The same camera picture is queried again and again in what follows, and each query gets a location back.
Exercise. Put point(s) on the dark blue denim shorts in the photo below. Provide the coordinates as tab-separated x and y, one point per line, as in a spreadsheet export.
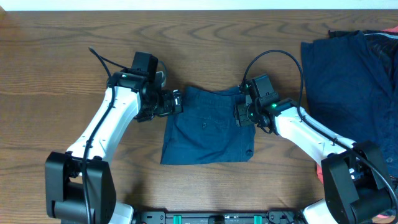
206	131

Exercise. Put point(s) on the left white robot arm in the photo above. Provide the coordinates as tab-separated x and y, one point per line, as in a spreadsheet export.
79	186

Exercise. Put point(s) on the red garment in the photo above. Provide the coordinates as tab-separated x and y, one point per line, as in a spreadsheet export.
319	173

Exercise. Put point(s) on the navy blue shirt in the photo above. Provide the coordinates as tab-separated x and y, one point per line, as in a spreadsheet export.
349	92

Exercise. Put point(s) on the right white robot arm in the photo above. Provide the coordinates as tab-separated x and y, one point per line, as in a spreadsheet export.
356	184

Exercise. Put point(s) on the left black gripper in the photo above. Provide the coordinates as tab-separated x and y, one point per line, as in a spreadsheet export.
168	108

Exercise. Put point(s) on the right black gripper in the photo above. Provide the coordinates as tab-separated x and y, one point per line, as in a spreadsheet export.
240	116

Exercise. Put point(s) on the dark striped garment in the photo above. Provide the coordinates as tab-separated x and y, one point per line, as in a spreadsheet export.
384	45

